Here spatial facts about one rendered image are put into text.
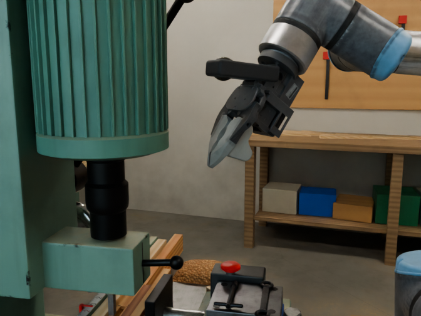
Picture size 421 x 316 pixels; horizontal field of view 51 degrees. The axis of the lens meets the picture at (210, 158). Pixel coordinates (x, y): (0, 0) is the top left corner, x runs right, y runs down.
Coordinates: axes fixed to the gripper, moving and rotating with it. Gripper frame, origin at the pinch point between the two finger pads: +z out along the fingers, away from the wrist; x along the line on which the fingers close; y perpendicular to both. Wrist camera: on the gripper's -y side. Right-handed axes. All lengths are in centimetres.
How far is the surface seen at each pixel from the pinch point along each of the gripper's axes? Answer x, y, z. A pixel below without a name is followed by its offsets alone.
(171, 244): 22.5, 15.5, 17.1
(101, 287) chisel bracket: -3.6, -6.4, 24.1
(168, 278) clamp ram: -2.6, 2.9, 19.3
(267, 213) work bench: 208, 187, -20
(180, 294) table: 8.3, 14.0, 23.0
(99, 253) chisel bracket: -3.5, -9.3, 20.1
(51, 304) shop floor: 190, 66, 96
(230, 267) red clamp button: -9.1, 7.0, 12.9
